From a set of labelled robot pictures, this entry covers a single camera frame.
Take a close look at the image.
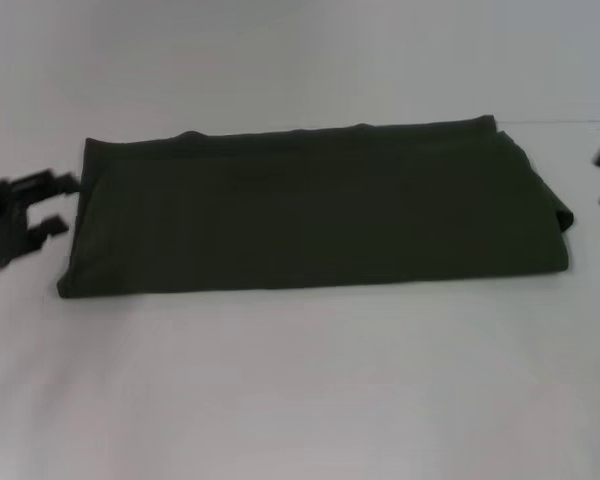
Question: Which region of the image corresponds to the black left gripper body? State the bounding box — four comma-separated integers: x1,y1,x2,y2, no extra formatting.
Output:
0,178,36,272

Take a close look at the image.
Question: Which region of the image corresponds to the dark green FREE t-shirt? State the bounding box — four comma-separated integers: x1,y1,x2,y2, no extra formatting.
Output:
55,114,576,300

